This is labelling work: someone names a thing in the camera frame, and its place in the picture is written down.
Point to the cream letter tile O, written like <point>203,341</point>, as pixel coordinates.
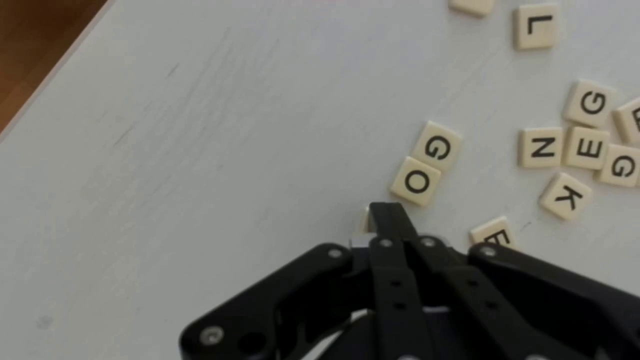
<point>417,181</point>

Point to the cream letter tile K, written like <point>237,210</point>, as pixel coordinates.
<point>566,197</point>

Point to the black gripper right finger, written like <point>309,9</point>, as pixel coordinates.
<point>533,292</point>

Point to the cream letter tile B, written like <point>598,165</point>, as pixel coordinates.
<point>492,233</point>

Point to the cream letter tile I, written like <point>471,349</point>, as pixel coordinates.
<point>473,4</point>

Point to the cream letter tile G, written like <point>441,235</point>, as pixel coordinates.
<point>620,165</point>
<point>590,103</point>
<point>437,146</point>

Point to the cream letter tile E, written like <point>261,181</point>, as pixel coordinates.
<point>587,149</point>
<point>631,120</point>

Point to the cream letter tile L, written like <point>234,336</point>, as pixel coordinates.
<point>534,25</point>

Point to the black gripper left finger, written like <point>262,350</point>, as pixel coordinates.
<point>390,272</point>

